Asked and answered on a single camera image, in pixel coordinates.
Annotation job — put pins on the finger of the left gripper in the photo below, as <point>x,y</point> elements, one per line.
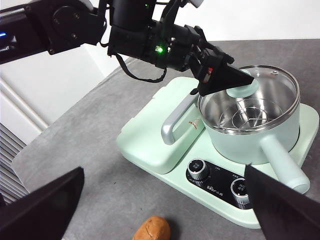
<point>220,77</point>
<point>221,56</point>

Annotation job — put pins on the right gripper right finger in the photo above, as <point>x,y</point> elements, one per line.
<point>287,215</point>

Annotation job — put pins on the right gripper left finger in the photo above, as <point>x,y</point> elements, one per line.
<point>42,215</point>

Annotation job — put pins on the glass lid with green knob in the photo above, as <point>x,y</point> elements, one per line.
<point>240,91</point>

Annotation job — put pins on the brown potato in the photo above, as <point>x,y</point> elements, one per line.
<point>152,228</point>

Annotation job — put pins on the steel steamer rack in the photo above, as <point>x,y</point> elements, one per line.
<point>250,120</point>

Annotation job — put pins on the silver control knob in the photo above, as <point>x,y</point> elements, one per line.
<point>198,168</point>
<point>240,191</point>

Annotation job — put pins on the white slatted vent panel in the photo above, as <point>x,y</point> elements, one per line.
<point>10,160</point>

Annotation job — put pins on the mint green breakfast machine base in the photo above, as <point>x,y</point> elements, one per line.
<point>220,207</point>

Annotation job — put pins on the mint green griddle cover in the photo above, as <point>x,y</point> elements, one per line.
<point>147,130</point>

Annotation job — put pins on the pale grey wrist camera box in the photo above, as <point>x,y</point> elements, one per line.
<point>196,2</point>

